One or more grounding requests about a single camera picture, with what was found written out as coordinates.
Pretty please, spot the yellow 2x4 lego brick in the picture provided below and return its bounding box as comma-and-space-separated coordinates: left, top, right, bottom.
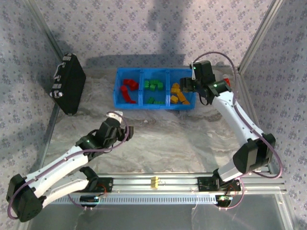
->
177, 92, 190, 104

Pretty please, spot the blue three-compartment plastic bin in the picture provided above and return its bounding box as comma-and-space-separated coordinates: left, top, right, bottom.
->
112, 67, 196, 111

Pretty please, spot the small black circuit board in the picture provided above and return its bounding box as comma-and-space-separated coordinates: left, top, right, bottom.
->
214, 194, 234, 205
80, 195, 100, 205

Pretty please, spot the black hard carrying case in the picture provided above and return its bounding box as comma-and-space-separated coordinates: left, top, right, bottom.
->
49, 53, 87, 115

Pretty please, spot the grey metal front panel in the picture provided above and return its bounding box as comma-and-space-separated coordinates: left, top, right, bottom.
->
26, 203, 288, 230

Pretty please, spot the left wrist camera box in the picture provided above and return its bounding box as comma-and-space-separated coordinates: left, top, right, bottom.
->
98, 111, 123, 138

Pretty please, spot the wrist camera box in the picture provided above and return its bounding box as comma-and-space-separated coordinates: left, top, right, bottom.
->
190, 60, 216, 84
98, 111, 123, 138

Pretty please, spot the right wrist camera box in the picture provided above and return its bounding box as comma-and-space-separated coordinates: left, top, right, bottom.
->
190, 60, 216, 84

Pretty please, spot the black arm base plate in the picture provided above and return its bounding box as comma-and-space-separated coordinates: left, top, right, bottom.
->
198, 176, 242, 192
91, 176, 114, 194

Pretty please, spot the aluminium mounting rail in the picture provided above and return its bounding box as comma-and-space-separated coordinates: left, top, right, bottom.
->
51, 171, 287, 199

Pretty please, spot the aluminium table side rail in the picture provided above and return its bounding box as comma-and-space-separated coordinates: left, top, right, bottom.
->
231, 67, 286, 185
35, 103, 60, 168

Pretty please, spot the grey slotted cable duct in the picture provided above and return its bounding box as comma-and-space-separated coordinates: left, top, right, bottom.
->
51, 193, 218, 205

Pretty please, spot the aluminium frame post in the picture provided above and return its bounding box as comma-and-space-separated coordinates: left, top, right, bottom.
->
24, 0, 65, 63
237, 0, 286, 75

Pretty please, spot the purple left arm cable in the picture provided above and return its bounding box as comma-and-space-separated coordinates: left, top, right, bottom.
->
7, 111, 130, 220

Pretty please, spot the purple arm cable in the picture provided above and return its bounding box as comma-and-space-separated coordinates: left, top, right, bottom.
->
190, 51, 284, 211
7, 111, 130, 220

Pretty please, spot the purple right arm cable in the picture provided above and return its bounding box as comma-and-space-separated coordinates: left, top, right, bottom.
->
190, 51, 284, 211

